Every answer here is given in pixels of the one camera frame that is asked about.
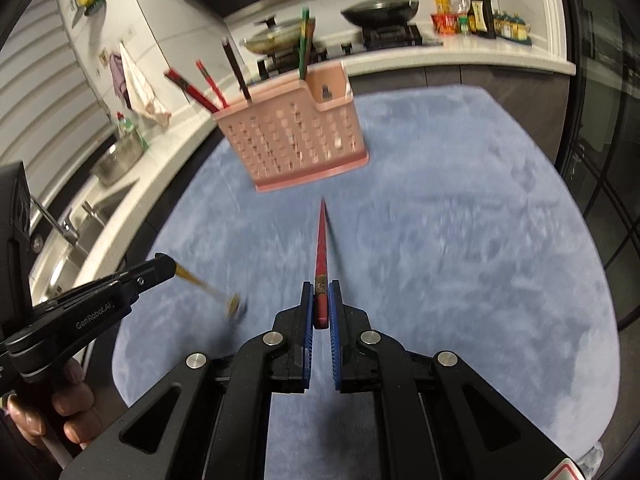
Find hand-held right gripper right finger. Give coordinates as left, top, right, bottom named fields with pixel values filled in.
left=327, top=280, right=587, bottom=480

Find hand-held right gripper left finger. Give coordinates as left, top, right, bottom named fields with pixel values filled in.
left=62, top=281, right=317, bottom=480

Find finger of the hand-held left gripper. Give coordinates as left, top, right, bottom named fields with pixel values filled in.
left=116, top=253, right=179, bottom=312

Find gold spoon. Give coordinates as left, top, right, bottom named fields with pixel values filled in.
left=174, top=266, right=248, bottom=321

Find red twisted chopstick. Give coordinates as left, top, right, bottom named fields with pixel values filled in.
left=195, top=59, right=231, bottom=111
left=163, top=68, right=222, bottom=114

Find pink plastic utensil holder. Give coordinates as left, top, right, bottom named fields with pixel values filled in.
left=212, top=60, right=371, bottom=193

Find green chopstick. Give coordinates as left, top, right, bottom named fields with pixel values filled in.
left=298, top=6, right=309, bottom=82
left=301, top=7, right=312, bottom=68

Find person's left hand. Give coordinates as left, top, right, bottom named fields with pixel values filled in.
left=0, top=345, right=97, bottom=462

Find stainless steel sink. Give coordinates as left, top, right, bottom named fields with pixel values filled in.
left=30, top=185, right=137, bottom=307

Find chrome faucet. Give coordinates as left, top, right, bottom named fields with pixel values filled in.
left=30, top=196, right=82, bottom=249

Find stainless steel bowl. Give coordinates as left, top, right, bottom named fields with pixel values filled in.
left=92, top=141, right=144, bottom=187

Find green dish soap bottle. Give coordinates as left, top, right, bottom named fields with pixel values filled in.
left=116, top=111, right=149, bottom=152

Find blue fleece mat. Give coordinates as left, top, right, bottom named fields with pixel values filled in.
left=111, top=85, right=618, bottom=480

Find white hanging cloth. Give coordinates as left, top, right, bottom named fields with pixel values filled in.
left=119, top=42, right=172, bottom=128

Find purple hanging cloth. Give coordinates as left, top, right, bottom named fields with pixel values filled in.
left=108, top=52, right=132, bottom=111

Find grey window blinds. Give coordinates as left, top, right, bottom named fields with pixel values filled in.
left=0, top=0, right=122, bottom=201

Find wok with glass lid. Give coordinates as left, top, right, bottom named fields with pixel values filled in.
left=243, top=16, right=312, bottom=57

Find black gas stove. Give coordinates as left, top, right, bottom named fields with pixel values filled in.
left=255, top=22, right=427, bottom=81

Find black wok with lid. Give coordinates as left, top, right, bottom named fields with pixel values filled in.
left=340, top=0, right=420, bottom=29

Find red food cup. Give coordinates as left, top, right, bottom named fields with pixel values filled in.
left=431, top=12, right=460, bottom=37

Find glass door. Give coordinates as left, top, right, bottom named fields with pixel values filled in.
left=565, top=0, right=640, bottom=333

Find dark soy sauce bottle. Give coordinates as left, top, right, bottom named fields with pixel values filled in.
left=467, top=0, right=498, bottom=41

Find row of small seasoning jars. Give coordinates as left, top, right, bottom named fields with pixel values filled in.
left=495, top=10, right=532, bottom=43

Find clear plastic bottle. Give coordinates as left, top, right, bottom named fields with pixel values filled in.
left=454, top=0, right=474, bottom=31

